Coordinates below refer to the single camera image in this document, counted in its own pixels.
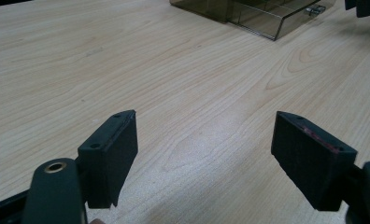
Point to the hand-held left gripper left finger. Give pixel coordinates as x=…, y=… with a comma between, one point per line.
x=106, y=161

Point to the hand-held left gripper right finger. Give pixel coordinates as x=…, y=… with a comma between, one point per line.
x=310, y=165

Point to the smoky clear acrylic drawer box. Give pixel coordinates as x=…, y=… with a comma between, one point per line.
x=261, y=15

